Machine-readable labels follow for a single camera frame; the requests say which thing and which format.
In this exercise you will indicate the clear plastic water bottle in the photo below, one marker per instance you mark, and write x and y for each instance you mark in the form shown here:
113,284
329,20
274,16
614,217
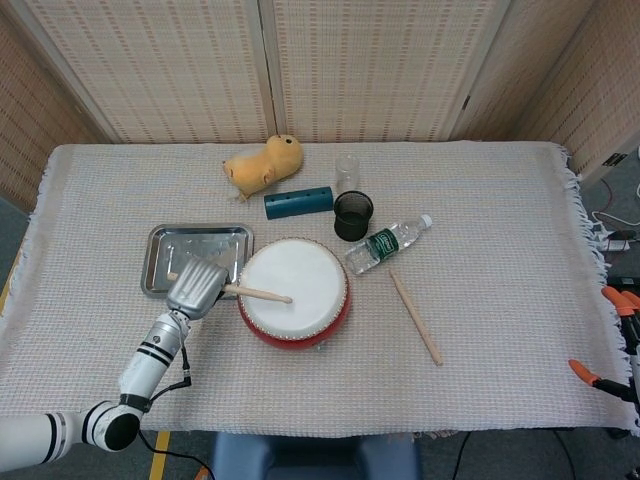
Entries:
385,242

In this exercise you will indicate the white woven tablecloth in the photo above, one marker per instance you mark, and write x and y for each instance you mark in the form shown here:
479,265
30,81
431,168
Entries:
500,225

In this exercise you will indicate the silver metal tray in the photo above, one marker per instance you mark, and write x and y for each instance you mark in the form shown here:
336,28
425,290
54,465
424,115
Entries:
200,242

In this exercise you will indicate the teal cylinder block with holes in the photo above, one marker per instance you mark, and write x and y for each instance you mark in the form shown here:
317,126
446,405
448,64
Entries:
300,202

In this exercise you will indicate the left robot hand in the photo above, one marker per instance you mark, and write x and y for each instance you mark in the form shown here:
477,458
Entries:
195,290

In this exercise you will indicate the orange and black spring clamp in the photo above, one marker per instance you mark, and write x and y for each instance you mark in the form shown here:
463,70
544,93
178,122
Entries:
617,302
582,371

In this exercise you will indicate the wooden drumstick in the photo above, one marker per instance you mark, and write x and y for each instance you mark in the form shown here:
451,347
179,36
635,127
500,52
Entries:
260,294
415,315

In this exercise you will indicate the clear glass cup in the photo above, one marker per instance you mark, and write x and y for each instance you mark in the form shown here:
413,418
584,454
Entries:
347,172

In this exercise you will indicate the yellow plush animal toy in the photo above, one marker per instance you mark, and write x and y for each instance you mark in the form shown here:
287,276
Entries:
270,167

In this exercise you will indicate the woven folding screen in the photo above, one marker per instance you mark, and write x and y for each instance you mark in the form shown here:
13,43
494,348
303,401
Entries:
150,75

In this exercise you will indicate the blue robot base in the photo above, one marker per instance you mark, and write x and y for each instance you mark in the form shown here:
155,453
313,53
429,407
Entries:
300,457

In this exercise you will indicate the black mesh pen cup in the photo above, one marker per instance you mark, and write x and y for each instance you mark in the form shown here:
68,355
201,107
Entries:
352,220

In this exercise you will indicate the red drum with white skin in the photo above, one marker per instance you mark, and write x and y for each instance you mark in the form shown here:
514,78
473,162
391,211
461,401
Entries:
300,320

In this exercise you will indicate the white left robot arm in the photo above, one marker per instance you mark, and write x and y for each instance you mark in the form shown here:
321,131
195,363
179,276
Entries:
145,365

